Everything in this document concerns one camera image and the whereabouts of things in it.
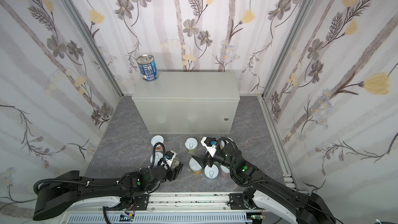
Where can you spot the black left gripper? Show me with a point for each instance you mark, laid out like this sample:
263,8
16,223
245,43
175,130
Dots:
174,170

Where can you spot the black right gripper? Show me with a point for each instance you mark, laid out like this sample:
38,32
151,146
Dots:
208,157

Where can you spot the white lid yellow-orange can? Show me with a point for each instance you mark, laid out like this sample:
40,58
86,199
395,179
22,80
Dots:
195,167

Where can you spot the dark labelled tall can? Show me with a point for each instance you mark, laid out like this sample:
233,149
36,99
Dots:
175,162

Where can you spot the blue labelled tall can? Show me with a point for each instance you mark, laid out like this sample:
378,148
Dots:
147,67

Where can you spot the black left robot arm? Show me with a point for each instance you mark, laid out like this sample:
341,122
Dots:
56,195

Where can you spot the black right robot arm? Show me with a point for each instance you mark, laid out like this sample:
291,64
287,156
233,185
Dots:
261,190

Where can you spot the white lid light-blue can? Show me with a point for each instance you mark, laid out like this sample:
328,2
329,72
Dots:
211,173

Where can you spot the white lid green can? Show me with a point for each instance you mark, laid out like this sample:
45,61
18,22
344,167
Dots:
191,145

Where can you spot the white lid pink can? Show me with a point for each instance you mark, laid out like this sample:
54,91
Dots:
156,158

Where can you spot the white lid yellow can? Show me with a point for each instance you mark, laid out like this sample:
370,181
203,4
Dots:
223,141

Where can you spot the white lid pink-red can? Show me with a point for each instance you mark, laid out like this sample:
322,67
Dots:
224,171

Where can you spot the white lid orange can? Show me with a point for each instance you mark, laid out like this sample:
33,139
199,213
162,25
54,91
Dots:
157,139

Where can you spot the grey metal cabinet box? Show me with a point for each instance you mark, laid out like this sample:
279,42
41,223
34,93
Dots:
188,102

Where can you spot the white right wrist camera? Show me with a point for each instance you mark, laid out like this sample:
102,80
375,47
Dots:
210,144

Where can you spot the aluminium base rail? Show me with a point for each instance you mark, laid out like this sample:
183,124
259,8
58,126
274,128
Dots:
205,202

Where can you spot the white slotted cable duct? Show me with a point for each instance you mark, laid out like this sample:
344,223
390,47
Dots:
162,218

